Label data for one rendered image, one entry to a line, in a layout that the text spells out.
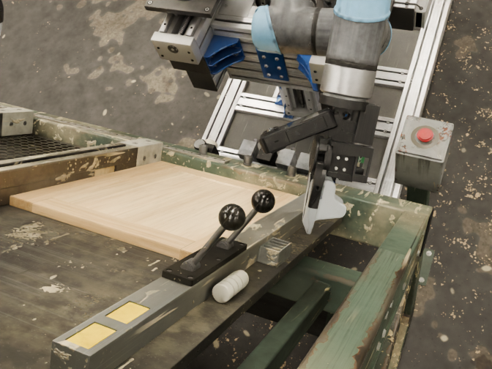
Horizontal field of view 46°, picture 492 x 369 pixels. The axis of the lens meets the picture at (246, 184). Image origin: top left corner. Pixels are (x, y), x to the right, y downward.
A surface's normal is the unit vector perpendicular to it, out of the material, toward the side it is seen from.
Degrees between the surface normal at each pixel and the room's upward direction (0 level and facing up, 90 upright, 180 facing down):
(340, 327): 53
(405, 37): 0
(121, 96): 0
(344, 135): 42
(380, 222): 38
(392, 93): 0
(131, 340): 90
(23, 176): 90
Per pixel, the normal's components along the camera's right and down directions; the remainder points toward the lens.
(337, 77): -0.50, 0.13
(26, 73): -0.21, -0.46
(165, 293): 0.16, -0.96
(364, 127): -0.04, 0.23
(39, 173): 0.91, 0.23
